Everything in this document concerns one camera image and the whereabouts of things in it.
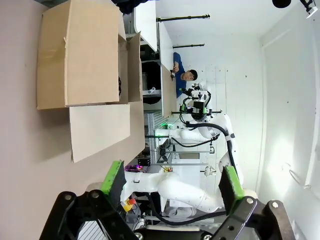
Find background black gripper body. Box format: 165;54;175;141
186;99;210;123

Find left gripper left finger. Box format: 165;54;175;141
39;160;137;240

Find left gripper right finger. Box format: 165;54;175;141
212;165;298;240

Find large brown cardboard box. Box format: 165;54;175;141
36;0;146;164

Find red yellow emergency stop button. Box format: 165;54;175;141
121;197;138;211

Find background brown work table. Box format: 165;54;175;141
161;64;179;119

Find person in blue shirt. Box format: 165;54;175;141
171;51;199;99

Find black horizontal tripod pole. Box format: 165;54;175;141
156;14;211;23
172;43;205;49

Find white rounded table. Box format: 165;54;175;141
133;0;161;53

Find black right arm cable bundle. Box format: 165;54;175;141
144;192;227;226

